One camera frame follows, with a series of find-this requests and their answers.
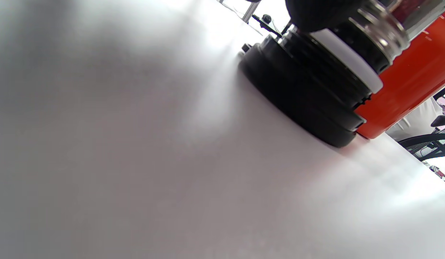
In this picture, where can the aluminium frame post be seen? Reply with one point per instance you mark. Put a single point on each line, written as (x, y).
(250, 12)

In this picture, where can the black kettle lid with strainer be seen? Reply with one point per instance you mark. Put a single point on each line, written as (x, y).
(298, 79)

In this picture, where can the orange hot water kettle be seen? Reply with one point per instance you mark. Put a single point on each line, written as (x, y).
(417, 72)

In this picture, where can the person's left hand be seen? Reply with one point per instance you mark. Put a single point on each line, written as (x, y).
(323, 14)

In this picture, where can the black swivel office chair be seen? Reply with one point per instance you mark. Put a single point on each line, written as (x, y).
(444, 120)

